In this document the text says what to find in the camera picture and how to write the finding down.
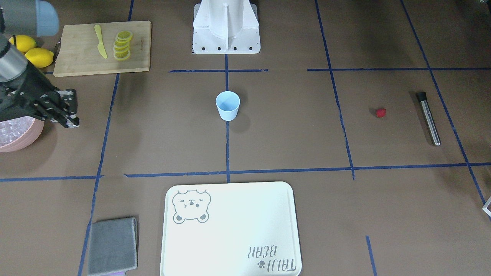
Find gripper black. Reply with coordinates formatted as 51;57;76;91
0;69;80;128

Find red strawberry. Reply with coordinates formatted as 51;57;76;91
375;108;387;118

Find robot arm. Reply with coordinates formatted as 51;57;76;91
0;0;79;128

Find pink bowl of ice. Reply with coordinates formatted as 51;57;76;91
0;117;44;153

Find light blue cup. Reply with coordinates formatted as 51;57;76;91
215;91;241;121

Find wooden cutting board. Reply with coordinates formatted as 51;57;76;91
53;21;152;77

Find whole lemon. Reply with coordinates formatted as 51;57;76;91
25;48;54;68
8;35;37;53

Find yellow plastic knife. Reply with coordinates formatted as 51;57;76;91
94;24;108;59

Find lemon slices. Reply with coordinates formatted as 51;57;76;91
113;30;133;61

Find grey folded cloth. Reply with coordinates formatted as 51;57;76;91
87;217;137;276

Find cream bear tray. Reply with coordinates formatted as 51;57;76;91
160;181;302;276

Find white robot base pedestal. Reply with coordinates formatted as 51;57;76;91
192;0;261;55

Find white wire cup rack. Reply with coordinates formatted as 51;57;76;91
482;197;491;218

